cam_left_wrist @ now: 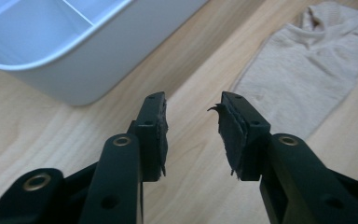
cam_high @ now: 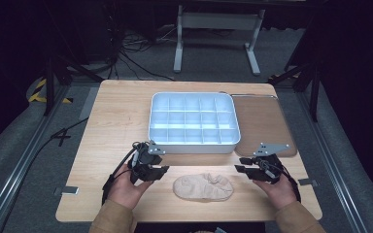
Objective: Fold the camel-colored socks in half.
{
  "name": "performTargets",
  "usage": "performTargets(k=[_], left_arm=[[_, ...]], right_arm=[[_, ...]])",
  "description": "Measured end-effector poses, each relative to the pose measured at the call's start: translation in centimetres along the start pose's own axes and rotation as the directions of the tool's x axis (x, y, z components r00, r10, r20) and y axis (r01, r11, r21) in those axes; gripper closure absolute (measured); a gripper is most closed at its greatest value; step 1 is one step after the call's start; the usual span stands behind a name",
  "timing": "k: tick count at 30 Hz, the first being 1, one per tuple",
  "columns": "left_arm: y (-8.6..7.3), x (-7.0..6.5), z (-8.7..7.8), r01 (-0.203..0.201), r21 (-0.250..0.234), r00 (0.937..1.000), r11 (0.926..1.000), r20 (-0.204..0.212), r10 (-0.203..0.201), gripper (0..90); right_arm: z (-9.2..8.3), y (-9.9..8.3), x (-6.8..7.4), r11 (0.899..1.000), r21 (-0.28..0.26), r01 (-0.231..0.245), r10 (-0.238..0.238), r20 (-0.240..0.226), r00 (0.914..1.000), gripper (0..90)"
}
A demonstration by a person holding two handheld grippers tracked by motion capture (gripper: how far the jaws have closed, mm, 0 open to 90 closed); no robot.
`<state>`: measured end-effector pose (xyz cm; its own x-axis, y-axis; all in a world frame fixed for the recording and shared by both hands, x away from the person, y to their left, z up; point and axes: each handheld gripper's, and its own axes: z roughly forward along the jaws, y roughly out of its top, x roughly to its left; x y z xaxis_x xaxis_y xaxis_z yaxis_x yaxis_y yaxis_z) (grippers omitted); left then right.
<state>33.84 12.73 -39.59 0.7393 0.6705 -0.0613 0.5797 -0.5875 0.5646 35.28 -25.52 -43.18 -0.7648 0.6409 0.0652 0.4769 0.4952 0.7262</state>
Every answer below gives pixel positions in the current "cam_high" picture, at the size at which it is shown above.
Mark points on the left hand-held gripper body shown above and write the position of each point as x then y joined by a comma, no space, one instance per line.
142,158

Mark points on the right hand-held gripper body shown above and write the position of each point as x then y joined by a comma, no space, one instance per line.
267,166

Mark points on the beige sock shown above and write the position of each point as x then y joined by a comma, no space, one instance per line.
202,187

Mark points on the white divided storage box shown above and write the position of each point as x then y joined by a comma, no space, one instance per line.
192,118

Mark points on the person's right hand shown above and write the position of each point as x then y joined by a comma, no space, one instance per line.
277,192

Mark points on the person's left hand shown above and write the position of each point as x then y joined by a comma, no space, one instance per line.
124,191

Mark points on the grey table clamp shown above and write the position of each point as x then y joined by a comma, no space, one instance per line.
308,182
67,190

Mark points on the black metal stand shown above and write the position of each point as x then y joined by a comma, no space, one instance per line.
314,90
50,84

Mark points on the yellow black floor tape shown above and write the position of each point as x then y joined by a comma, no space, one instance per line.
39,93

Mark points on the grey metal floor rail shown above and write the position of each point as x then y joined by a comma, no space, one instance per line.
16,174
333,161

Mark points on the white metal table frame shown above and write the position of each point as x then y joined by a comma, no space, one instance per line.
218,21

